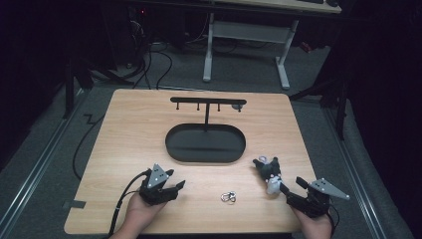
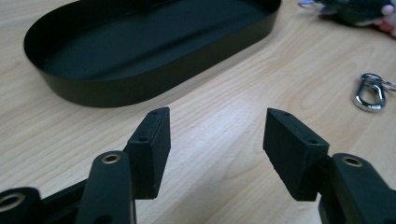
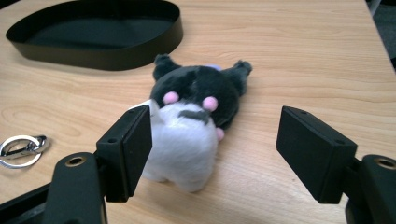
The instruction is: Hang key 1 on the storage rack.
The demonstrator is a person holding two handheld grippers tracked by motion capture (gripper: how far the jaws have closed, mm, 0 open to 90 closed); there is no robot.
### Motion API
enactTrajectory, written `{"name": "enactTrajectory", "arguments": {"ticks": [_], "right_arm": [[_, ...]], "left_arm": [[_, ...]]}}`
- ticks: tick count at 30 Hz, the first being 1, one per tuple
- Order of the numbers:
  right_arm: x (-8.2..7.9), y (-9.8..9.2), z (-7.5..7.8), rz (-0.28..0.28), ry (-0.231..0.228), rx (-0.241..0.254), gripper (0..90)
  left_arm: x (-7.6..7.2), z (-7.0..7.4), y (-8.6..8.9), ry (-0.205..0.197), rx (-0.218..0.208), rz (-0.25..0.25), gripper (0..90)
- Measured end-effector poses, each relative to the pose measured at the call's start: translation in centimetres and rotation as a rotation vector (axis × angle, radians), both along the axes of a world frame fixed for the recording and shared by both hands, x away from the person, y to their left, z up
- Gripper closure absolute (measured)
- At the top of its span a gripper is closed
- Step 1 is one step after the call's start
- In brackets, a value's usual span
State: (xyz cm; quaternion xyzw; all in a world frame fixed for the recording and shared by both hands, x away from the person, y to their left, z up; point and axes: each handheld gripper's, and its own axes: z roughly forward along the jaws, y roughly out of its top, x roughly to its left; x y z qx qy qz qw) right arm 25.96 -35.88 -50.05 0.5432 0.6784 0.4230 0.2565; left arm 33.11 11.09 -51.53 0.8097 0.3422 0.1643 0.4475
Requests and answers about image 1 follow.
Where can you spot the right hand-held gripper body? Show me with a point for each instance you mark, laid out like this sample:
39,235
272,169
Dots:
315,202

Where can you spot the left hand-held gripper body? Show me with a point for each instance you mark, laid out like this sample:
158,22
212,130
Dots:
156,181

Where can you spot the black key rack with tray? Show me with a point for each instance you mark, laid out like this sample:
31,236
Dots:
205,142

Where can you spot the person's right hand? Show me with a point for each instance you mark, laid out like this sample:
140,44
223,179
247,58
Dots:
316,227

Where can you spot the person's left hand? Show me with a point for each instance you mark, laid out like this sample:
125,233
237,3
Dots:
141,214

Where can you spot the black metal stand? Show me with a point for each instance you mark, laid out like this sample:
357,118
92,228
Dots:
69,89
341,109

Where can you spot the black tape strip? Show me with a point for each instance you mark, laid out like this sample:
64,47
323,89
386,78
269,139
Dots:
74,204

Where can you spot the grey round tag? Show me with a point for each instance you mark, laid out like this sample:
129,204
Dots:
237,107

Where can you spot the desk with white legs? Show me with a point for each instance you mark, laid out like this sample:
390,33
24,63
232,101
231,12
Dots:
249,31

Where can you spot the aluminium rail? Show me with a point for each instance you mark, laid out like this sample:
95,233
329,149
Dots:
43,159
356,176

